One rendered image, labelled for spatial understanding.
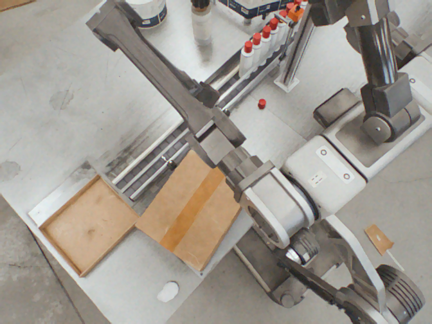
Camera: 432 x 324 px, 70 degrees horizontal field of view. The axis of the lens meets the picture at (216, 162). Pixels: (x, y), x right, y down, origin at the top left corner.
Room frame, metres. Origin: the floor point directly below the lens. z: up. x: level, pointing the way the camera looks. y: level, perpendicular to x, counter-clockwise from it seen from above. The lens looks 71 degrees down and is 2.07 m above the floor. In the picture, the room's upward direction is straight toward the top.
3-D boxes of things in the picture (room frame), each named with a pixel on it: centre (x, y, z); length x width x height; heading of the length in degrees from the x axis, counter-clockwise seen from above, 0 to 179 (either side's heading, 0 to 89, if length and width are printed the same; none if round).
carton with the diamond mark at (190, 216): (0.18, 0.07, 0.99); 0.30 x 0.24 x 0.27; 146
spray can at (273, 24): (0.94, -0.23, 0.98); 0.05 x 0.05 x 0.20
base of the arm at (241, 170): (0.19, -0.06, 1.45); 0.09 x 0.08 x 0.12; 128
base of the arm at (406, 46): (0.50, -0.45, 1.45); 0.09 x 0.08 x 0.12; 128
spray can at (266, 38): (0.90, -0.20, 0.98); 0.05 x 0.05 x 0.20
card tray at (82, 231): (0.17, 0.49, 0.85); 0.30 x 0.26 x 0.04; 137
